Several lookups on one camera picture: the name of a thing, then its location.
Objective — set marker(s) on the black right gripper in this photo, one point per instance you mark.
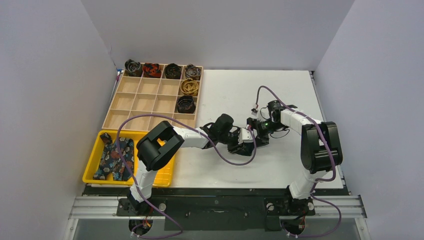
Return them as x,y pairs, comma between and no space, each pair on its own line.
257,131

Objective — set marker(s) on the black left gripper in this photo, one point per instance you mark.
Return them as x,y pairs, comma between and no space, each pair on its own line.
232,149

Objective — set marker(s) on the green navy striped tie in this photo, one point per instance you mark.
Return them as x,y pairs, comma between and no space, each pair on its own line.
245,149

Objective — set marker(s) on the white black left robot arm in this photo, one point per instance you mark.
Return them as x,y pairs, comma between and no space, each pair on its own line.
159,145

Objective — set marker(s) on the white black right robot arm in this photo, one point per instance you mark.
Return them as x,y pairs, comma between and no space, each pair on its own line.
320,147

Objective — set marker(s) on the rolled navy floral tie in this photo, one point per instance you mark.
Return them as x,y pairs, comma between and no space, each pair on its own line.
185,104

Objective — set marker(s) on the rolled yellow beetle tie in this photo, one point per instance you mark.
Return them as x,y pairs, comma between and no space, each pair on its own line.
189,87

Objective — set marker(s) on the yellow plastic tray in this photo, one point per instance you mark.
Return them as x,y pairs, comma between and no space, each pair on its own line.
163,177

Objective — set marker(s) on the rolled grey patterned tie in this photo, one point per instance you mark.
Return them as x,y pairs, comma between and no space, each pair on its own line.
193,72

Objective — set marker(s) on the wooden compartment organizer box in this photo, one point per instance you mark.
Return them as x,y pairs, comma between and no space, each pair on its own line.
151,97

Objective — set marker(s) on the rolled black gold tie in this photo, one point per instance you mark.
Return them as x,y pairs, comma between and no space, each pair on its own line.
173,71

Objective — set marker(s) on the rolled red black tie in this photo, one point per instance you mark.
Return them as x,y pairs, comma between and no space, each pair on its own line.
152,70

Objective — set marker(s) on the floral dark tie in tray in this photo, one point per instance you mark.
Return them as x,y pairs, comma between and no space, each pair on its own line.
110,161

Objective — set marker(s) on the rolled black grey tie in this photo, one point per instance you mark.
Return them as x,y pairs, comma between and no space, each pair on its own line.
133,68

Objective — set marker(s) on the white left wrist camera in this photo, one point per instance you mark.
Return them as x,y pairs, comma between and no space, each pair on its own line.
246,135

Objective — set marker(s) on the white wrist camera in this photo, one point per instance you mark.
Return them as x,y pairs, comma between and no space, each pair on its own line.
246,135
262,115

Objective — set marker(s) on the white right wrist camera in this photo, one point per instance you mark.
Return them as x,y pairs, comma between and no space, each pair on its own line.
262,115

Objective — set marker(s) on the aluminium black mounting rail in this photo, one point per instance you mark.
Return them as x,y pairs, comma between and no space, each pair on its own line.
104,213

